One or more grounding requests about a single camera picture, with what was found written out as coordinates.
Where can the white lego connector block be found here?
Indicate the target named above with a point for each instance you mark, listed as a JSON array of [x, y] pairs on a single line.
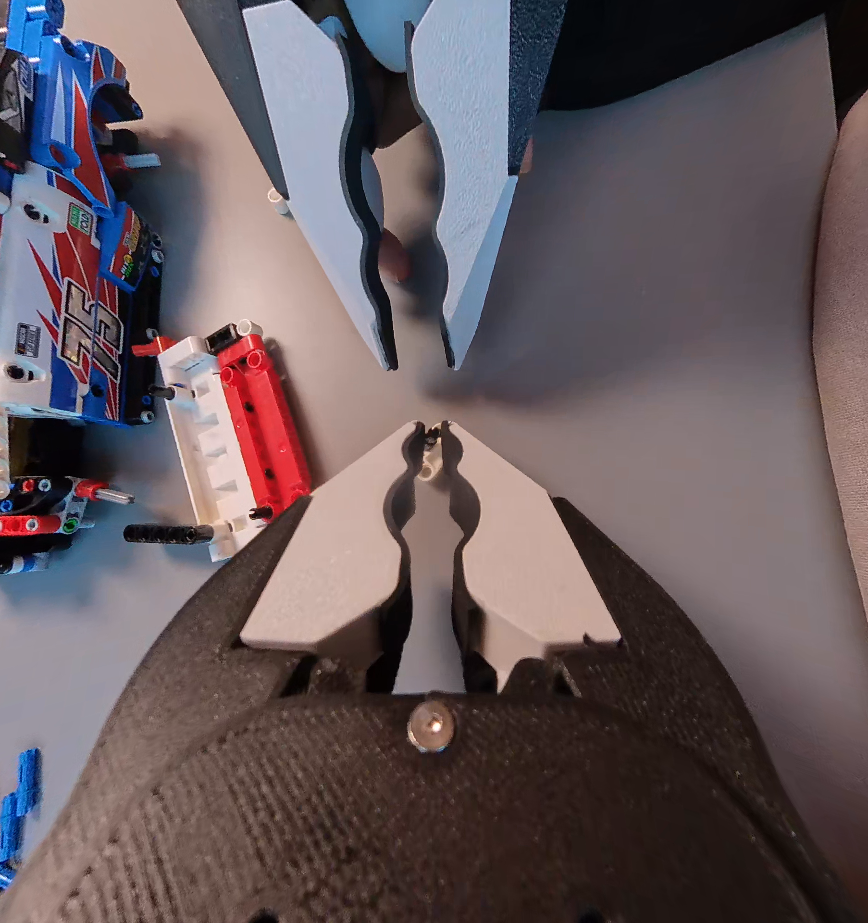
[[428, 465]]

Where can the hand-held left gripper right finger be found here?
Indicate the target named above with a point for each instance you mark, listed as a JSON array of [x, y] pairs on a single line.
[[535, 577]]

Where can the red white lego subassembly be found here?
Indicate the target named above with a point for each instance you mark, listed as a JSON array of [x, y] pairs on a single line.
[[261, 425]]

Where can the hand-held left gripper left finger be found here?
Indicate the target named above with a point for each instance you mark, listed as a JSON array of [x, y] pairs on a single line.
[[326, 570]]

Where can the person's right hand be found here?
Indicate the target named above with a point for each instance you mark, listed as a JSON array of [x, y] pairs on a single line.
[[396, 259]]

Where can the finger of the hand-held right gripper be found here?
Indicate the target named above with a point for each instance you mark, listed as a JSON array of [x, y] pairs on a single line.
[[470, 180], [304, 180]]

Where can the small white lego tube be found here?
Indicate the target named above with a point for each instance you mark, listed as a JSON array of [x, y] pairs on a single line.
[[279, 202]]

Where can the blue white lego race car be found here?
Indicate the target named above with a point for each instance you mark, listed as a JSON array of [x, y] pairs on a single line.
[[45, 288]]

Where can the cluster of blue black pegs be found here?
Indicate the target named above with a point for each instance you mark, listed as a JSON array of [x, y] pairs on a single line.
[[16, 800]]

